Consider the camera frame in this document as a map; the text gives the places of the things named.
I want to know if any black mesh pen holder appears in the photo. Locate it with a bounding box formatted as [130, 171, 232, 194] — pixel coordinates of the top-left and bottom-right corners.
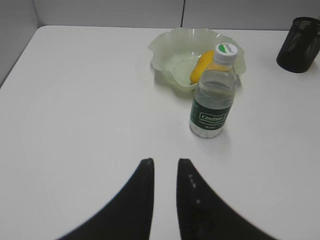
[276, 17, 320, 73]

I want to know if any yellow mango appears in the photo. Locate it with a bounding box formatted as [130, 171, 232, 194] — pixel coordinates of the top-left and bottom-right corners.
[190, 50, 214, 85]

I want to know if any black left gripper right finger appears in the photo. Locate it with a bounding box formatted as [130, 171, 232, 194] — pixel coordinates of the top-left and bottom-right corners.
[177, 158, 269, 240]

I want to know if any clear plastic water bottle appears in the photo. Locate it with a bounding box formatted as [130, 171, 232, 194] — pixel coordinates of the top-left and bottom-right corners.
[189, 42, 238, 139]

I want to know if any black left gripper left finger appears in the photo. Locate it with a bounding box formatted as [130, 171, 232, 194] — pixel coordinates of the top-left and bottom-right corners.
[61, 158, 155, 240]

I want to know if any translucent white wavy plate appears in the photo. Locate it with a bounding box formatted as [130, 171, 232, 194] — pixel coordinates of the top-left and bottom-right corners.
[148, 28, 246, 92]

